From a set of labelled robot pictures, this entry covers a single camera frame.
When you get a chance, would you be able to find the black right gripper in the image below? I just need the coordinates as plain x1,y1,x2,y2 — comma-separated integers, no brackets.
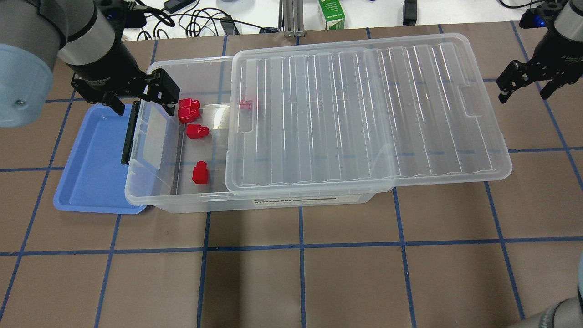
496,30,583,104

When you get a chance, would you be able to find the green white carton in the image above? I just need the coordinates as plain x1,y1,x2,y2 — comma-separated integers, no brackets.
317,0,346,31

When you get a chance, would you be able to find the clear plastic storage box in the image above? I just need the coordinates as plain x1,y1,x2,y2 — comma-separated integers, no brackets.
125,56,374,214

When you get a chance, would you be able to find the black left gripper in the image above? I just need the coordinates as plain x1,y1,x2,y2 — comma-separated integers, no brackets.
71,40,180,116

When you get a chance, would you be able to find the red block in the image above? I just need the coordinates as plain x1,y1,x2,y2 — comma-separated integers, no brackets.
186,124,210,139
178,107,200,124
239,97,258,112
178,98,201,110
192,161,210,185

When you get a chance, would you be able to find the clear plastic box lid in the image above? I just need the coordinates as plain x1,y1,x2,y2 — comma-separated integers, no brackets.
225,33,512,198

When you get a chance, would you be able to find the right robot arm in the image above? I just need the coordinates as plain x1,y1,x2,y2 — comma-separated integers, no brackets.
486,0,582,328

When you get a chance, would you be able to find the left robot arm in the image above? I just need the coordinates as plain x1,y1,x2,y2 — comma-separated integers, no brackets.
0,0,180,128

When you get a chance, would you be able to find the blue plastic tray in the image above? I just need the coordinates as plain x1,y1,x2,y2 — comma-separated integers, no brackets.
53,104,146,215

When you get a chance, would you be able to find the aluminium frame post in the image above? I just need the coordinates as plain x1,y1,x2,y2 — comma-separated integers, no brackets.
279,0,306,38

